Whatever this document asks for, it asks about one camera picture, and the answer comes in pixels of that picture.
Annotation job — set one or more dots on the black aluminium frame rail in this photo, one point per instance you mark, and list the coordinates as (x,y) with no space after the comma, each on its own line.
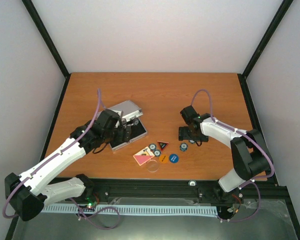
(204,191)

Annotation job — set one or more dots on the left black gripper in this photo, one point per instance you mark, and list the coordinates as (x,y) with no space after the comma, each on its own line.
(120,137)

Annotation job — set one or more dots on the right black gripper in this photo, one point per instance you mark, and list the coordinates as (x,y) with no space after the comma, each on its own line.
(184,135)

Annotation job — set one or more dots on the blue green chip stack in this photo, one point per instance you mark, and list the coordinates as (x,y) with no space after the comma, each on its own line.
(183,147)

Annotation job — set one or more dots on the orange big blind button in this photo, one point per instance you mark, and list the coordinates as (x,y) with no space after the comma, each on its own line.
(163,158)

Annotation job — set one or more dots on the pink yellow card deck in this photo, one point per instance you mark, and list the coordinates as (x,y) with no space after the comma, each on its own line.
(143,156)

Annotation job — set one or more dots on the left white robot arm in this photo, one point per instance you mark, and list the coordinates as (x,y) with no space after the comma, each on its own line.
(29,192)

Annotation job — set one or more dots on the light blue cable duct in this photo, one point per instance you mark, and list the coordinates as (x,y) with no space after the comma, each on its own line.
(153,210)

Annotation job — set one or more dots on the blue small blind button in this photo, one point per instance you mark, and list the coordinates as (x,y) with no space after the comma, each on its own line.
(173,158)

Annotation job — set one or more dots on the clear round dealer button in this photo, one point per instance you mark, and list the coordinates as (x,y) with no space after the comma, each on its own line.
(152,166)

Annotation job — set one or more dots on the triangular all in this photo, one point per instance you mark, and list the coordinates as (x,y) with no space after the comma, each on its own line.
(162,145)

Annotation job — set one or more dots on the aluminium poker case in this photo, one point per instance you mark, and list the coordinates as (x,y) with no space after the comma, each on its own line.
(130,114)

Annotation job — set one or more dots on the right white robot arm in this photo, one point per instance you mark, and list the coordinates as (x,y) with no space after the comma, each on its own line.
(250,155)

